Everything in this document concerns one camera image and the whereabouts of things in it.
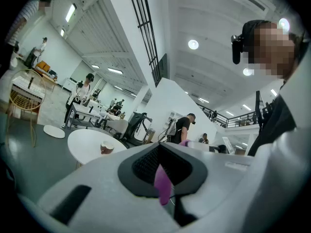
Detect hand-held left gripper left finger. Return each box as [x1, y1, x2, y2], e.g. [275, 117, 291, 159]
[38, 142, 182, 233]

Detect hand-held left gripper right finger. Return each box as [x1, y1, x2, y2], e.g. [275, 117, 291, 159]
[159, 142, 255, 228]

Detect beige ceramic mug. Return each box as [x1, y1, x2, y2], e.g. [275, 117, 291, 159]
[100, 141, 115, 155]

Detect purple cloth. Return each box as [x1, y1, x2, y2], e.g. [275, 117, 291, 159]
[154, 139, 195, 206]

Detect black balcony railing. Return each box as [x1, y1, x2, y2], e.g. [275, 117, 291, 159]
[196, 103, 258, 128]

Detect grey upholstered chair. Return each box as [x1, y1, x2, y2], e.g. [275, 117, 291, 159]
[104, 117, 129, 139]

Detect white oval floor cushion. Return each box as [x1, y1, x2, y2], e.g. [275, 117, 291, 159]
[43, 124, 66, 139]

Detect person's black printed shirt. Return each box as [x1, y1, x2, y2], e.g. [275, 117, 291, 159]
[247, 90, 297, 156]

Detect grey work table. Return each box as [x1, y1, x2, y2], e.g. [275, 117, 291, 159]
[65, 102, 103, 130]

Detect black metal grille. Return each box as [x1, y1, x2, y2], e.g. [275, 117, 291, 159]
[126, 0, 168, 87]

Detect wooden coffee table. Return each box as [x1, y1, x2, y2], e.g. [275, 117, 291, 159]
[42, 73, 59, 92]

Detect wooden cabinet with grid top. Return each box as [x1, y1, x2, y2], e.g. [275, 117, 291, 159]
[11, 75, 46, 117]

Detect orange sofa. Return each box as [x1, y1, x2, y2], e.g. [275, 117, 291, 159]
[35, 60, 58, 79]

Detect person's head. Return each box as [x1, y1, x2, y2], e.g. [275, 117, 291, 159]
[242, 19, 307, 81]

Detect row of ceiling strip lights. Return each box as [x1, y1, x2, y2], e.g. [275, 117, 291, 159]
[59, 3, 137, 98]

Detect gold wire chair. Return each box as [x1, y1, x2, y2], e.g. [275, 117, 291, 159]
[6, 68, 47, 148]

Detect black head-worn camera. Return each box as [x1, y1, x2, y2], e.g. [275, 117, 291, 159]
[230, 19, 272, 65]

